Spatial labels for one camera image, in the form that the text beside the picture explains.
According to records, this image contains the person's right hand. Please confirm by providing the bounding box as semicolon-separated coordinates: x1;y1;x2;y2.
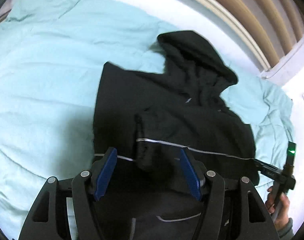
265;186;290;231

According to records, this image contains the striped brown window blind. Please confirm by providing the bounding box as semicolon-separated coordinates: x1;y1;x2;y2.
159;0;304;72

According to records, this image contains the teal quilted bed comforter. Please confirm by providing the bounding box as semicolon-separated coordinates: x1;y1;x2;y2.
0;0;294;239

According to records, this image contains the grey right sleeve forearm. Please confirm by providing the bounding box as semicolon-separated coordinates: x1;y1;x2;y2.
278;218;294;240

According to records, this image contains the black hooded jacket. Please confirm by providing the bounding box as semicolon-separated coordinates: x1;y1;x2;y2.
93;31;259;239

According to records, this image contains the black tracker box green light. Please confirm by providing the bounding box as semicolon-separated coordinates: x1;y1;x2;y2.
286;141;296;166

